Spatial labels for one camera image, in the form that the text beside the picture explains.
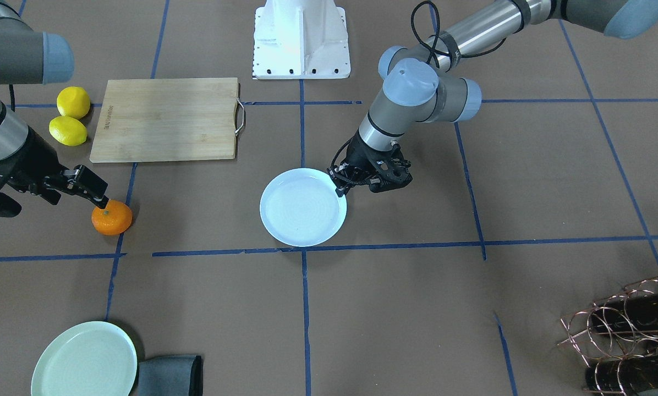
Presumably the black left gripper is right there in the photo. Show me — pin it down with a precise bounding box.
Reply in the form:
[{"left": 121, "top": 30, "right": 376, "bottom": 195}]
[{"left": 329, "top": 133, "right": 413, "bottom": 197}]

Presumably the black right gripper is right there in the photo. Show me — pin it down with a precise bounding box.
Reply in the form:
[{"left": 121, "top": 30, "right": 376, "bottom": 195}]
[{"left": 0, "top": 129, "right": 109, "bottom": 218}]

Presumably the light blue plate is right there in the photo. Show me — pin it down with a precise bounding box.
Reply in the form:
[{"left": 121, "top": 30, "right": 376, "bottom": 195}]
[{"left": 260, "top": 168, "right": 348, "bottom": 246}]

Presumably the orange fruit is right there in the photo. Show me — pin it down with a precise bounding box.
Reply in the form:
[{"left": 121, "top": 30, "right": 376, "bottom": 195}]
[{"left": 91, "top": 200, "right": 133, "bottom": 236}]

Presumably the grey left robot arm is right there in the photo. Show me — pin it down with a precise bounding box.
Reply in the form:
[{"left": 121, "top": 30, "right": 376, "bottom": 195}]
[{"left": 327, "top": 1, "right": 658, "bottom": 197}]

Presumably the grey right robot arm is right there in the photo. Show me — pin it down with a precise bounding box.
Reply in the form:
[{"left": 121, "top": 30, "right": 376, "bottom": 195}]
[{"left": 0, "top": 1, "right": 108, "bottom": 218}]

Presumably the pale green plate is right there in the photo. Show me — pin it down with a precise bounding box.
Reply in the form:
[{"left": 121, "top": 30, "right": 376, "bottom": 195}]
[{"left": 30, "top": 321, "right": 138, "bottom": 395}]

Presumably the lower yellow lemon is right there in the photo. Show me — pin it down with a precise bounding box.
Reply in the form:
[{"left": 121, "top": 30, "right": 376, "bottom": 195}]
[{"left": 49, "top": 115, "right": 88, "bottom": 146}]

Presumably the yellow lemon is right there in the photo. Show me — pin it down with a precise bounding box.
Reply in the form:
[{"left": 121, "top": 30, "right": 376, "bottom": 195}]
[
  {"left": 56, "top": 87, "right": 92, "bottom": 120},
  {"left": 49, "top": 115, "right": 88, "bottom": 146}
]

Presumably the upper yellow lemon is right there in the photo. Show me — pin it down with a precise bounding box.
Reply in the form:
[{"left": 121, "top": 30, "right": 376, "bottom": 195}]
[{"left": 56, "top": 87, "right": 92, "bottom": 120}]

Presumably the bamboo cutting board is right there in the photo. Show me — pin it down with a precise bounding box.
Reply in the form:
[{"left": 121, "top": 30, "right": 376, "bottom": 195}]
[{"left": 90, "top": 78, "right": 244, "bottom": 163}]

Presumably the folded grey cloth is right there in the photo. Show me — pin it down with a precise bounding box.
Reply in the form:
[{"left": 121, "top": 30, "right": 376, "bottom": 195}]
[{"left": 138, "top": 354, "right": 203, "bottom": 395}]

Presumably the dark wine bottle lower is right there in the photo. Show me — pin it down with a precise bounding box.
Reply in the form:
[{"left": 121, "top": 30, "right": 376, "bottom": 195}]
[{"left": 585, "top": 355, "right": 658, "bottom": 395}]

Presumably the dark wine bottle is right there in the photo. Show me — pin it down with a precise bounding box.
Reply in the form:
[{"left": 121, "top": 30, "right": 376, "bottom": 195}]
[
  {"left": 585, "top": 355, "right": 658, "bottom": 395},
  {"left": 590, "top": 294, "right": 658, "bottom": 336}
]

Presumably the dark wine bottle upper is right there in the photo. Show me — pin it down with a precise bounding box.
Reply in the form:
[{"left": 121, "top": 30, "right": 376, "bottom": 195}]
[{"left": 590, "top": 294, "right": 658, "bottom": 336}]

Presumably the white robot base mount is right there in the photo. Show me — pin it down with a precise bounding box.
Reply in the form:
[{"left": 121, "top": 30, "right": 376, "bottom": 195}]
[{"left": 252, "top": 1, "right": 352, "bottom": 80}]

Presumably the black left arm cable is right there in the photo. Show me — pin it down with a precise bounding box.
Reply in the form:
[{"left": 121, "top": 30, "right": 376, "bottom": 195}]
[{"left": 332, "top": 1, "right": 508, "bottom": 171}]

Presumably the copper wire bottle rack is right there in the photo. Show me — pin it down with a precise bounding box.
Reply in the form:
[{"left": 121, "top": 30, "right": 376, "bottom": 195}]
[{"left": 560, "top": 276, "right": 658, "bottom": 395}]

